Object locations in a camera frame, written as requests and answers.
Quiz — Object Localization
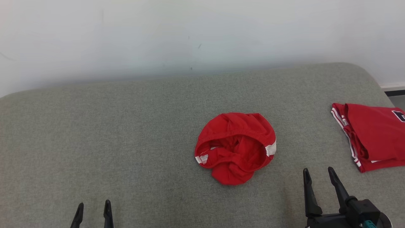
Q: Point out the grey fabric sofa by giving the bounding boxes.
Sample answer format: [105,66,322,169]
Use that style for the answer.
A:
[0,62,405,228]

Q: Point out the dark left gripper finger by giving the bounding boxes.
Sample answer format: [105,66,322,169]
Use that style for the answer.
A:
[103,199,115,228]
[70,203,84,228]

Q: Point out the red T-shirt with white sleeves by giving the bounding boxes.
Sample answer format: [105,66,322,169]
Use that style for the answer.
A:
[331,103,405,173]

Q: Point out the red shorts with white stripe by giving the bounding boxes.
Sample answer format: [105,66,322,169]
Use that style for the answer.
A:
[194,112,277,186]

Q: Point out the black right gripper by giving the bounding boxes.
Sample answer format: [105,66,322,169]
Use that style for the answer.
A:
[302,167,365,228]

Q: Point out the white wall baseboard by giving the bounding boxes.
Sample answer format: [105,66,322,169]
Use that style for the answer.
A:
[380,82,405,92]

